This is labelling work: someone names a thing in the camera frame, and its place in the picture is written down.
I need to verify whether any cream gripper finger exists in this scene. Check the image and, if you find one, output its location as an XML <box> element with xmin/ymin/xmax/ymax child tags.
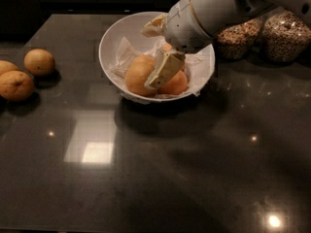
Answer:
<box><xmin>144</xmin><ymin>50</ymin><xmax>186</xmax><ymax>89</ymax></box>
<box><xmin>140</xmin><ymin>14</ymin><xmax>167</xmax><ymax>38</ymax></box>

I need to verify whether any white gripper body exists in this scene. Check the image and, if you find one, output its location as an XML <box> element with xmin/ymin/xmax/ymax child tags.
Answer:
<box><xmin>163</xmin><ymin>0</ymin><xmax>212</xmax><ymax>53</ymax></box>

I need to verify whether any large front orange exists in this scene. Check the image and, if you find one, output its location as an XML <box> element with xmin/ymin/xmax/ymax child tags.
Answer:
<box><xmin>124</xmin><ymin>54</ymin><xmax>156</xmax><ymax>97</ymax></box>

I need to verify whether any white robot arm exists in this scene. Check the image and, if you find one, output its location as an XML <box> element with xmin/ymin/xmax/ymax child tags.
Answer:
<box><xmin>141</xmin><ymin>0</ymin><xmax>311</xmax><ymax>89</ymax></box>

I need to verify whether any back orange in bowl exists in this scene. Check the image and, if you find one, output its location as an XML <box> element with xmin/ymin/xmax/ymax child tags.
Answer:
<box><xmin>161</xmin><ymin>43</ymin><xmax>186</xmax><ymax>71</ymax></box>

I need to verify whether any right front orange in bowl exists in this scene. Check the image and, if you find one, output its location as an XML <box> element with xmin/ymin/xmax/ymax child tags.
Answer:
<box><xmin>158</xmin><ymin>71</ymin><xmax>188</xmax><ymax>95</ymax></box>

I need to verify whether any white bowl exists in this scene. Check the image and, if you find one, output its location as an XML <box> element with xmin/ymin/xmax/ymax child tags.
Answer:
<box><xmin>98</xmin><ymin>11</ymin><xmax>216</xmax><ymax>103</ymax></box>

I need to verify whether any white paper liner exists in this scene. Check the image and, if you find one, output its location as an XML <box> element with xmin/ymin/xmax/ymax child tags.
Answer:
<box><xmin>106</xmin><ymin>37</ymin><xmax>215</xmax><ymax>104</ymax></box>

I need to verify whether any middle glass jar of grains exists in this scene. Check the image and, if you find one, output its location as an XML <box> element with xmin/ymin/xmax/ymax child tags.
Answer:
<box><xmin>216</xmin><ymin>18</ymin><xmax>262</xmax><ymax>61</ymax></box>

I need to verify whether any glass jar of grains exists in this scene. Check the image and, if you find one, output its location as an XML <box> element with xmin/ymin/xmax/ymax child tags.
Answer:
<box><xmin>260</xmin><ymin>11</ymin><xmax>311</xmax><ymax>63</ymax></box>
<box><xmin>216</xmin><ymin>18</ymin><xmax>262</xmax><ymax>61</ymax></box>

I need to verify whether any right glass jar of grains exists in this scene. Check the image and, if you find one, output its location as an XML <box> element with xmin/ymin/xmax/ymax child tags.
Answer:
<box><xmin>260</xmin><ymin>11</ymin><xmax>311</xmax><ymax>63</ymax></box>

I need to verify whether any orange on table upper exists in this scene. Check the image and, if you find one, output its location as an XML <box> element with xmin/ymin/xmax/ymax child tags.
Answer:
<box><xmin>23</xmin><ymin>49</ymin><xmax>55</xmax><ymax>77</ymax></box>

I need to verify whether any orange on table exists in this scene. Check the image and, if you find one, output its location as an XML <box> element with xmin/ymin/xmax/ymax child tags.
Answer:
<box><xmin>23</xmin><ymin>49</ymin><xmax>55</xmax><ymax>77</ymax></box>
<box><xmin>0</xmin><ymin>71</ymin><xmax>35</xmax><ymax>102</ymax></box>

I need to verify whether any orange on table front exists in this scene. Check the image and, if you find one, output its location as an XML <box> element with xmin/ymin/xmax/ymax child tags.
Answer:
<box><xmin>0</xmin><ymin>71</ymin><xmax>35</xmax><ymax>102</ymax></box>

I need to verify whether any orange at left edge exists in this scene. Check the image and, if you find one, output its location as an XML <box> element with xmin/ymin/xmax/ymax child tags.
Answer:
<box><xmin>0</xmin><ymin>60</ymin><xmax>18</xmax><ymax>76</ymax></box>

